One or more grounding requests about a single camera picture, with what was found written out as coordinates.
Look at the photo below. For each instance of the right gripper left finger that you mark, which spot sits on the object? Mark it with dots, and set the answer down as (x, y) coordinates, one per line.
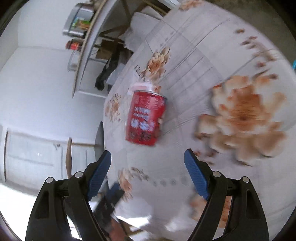
(59, 200)

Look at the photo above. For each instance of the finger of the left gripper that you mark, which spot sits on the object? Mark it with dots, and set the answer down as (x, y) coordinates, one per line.
(115, 193)

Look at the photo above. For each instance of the red drink can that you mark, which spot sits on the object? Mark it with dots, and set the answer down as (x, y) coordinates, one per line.
(145, 117)

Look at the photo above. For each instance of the clear zip bag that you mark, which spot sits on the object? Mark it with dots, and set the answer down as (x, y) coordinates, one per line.
(145, 86)

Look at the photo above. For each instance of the white door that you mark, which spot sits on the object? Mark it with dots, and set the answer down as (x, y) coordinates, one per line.
(28, 156)

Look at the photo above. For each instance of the floral tablecloth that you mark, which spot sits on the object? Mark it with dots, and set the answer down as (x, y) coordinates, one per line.
(230, 98)

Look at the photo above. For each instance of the glass bowl on shelf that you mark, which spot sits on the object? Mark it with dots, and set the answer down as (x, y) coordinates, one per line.
(73, 61)

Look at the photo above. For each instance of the red sauce jar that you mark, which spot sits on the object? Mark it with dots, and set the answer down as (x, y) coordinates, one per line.
(75, 45)

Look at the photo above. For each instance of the white side table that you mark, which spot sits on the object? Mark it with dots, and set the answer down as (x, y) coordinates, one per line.
(110, 21)

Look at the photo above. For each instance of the white sack under table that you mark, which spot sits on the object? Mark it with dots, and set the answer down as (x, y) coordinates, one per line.
(140, 26)

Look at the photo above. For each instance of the silver rice cooker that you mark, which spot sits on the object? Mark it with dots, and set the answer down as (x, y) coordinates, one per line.
(78, 21)

